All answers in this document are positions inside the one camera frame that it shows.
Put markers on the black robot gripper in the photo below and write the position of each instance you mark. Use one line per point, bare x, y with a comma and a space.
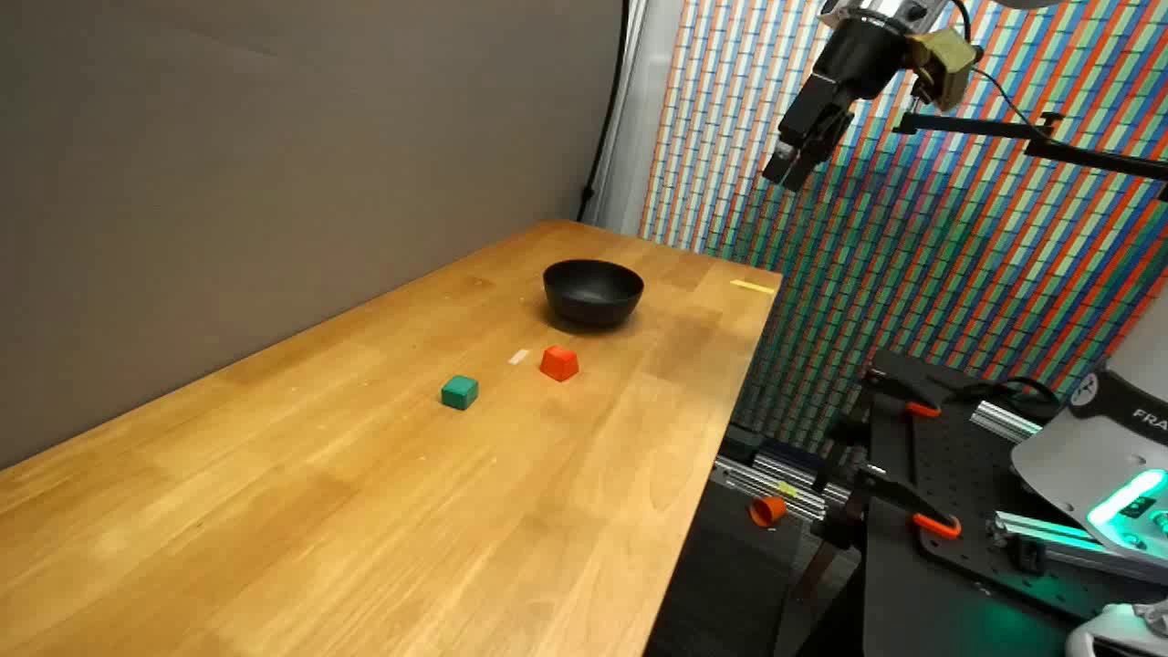
842, 73

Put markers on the orange block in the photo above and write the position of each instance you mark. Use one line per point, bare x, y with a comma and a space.
559, 362

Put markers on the green block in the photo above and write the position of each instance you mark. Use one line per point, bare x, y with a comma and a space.
458, 392

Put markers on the white grey robot base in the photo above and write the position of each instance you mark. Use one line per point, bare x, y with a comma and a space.
1100, 449

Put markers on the black bowl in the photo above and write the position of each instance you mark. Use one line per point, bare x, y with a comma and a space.
591, 294

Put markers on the yellow tape mark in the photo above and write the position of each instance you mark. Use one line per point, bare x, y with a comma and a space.
754, 285

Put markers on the colourful patterned backdrop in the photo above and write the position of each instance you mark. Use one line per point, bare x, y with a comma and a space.
924, 266

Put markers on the black clamp orange tip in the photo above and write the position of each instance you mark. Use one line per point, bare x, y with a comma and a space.
907, 399

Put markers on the white tape strip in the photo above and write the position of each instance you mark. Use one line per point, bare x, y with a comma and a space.
520, 358

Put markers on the orange clamp knob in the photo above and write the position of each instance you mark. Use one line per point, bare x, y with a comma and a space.
767, 507

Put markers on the black mounting plate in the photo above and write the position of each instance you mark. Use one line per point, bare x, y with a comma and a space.
936, 585

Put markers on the white device housing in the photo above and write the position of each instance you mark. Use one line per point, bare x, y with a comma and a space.
1127, 629

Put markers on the tan wrist camera box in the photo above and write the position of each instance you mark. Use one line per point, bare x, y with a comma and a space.
947, 64

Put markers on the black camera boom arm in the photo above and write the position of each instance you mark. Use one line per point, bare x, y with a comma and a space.
1071, 151

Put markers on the aluminium rail yellow label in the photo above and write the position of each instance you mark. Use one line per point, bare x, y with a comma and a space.
778, 476

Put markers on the short aluminium rail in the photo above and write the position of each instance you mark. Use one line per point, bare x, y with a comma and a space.
1008, 420

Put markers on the aluminium rail green lit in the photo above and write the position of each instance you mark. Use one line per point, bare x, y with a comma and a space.
1059, 535

